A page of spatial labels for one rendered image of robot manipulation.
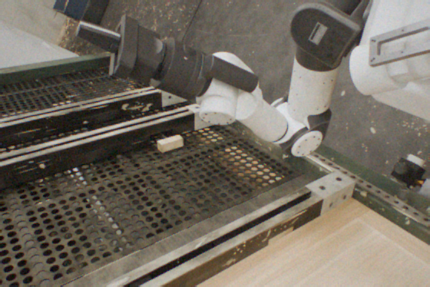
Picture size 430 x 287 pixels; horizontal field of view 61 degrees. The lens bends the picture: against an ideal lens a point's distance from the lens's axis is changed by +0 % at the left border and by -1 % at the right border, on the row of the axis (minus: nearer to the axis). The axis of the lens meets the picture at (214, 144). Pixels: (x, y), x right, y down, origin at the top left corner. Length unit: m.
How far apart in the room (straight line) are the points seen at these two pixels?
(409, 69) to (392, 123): 1.55
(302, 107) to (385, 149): 1.24
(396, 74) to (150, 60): 0.34
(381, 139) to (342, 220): 1.11
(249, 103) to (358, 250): 0.41
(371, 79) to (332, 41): 0.19
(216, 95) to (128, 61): 0.16
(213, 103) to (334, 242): 0.45
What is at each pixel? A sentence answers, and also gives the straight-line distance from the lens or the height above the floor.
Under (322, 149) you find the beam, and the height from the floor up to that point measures 0.84.
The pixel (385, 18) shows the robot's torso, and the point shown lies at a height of 1.36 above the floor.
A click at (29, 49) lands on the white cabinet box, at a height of 0.69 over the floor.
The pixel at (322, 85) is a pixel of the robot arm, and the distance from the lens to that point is 0.76.
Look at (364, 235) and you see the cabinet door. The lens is 0.95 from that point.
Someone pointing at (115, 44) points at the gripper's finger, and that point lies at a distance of 0.61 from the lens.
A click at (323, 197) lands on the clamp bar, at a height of 1.03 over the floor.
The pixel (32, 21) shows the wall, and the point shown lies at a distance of 5.66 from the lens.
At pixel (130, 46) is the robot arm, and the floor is 1.59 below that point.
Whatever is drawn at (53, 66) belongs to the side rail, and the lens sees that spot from 1.91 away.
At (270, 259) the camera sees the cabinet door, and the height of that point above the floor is 1.17.
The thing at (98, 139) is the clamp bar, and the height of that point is 1.31.
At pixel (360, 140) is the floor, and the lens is 2.06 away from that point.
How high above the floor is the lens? 1.86
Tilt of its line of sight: 45 degrees down
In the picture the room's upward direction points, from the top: 71 degrees counter-clockwise
